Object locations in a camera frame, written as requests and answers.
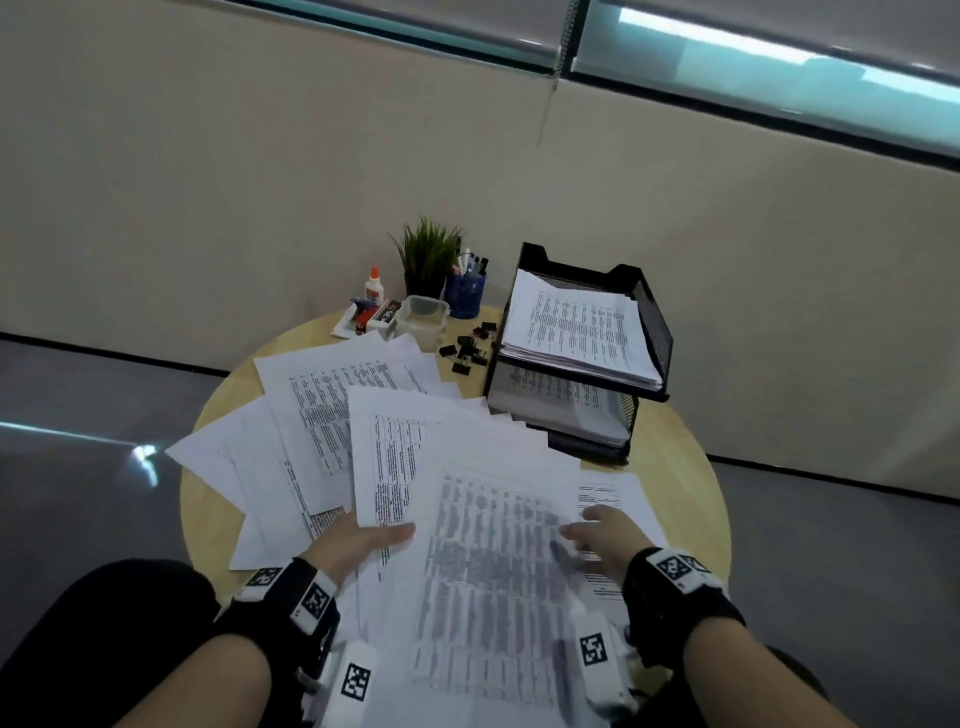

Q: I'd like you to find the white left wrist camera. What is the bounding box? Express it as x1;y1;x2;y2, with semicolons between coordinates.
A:
322;641;380;725

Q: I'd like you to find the blind pull chain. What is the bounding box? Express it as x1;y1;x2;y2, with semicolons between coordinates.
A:
536;0;583;148

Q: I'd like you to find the window with black frame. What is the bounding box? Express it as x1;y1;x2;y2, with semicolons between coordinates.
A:
224;0;960;163

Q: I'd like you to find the round wooden table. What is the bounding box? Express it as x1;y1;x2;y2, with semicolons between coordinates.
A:
179;303;733;706

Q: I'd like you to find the person's right forearm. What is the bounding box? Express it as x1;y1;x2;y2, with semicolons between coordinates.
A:
682;616;856;728

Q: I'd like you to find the white box black label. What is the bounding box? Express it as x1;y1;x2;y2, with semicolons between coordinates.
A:
367;299;403;339

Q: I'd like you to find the pile of printed papers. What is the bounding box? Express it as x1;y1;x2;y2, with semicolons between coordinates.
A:
164;329;669;728

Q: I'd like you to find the clear plastic box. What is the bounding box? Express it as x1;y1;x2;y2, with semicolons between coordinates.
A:
393;294;451;352

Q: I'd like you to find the person's left forearm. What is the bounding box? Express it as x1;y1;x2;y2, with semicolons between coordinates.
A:
116;633;273;728

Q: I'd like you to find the heap of black binder clips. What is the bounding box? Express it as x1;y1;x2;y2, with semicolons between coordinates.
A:
438;322;500;376

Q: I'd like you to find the black mesh paper tray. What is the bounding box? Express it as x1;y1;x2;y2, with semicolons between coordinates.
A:
483;241;675;466

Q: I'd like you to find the black left wrist band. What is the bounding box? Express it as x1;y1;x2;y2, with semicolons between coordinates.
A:
213;556;343;680

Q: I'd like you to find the person's right hand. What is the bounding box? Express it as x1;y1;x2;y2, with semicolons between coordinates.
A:
558;504;658;588

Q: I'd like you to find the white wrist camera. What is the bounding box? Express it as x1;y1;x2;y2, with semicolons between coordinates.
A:
322;641;380;725
573;611;639;714

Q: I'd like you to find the person's left hand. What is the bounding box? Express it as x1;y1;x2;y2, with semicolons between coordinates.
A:
299;513;418;590

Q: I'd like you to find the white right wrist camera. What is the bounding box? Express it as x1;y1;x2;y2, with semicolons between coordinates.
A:
573;611;639;714

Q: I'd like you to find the black wrist band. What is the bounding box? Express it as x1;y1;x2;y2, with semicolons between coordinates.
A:
213;556;343;680
622;547;748;669

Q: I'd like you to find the white tray with stapler items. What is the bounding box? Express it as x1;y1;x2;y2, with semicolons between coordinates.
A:
329;299;399;343

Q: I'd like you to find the black right wrist band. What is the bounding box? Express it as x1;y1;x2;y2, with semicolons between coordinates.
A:
622;547;748;669

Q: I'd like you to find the blue mesh pen holder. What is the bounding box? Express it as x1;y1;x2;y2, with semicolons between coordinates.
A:
443;271;487;320

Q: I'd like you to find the green potted plant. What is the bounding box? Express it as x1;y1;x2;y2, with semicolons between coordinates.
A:
388;217;465;300

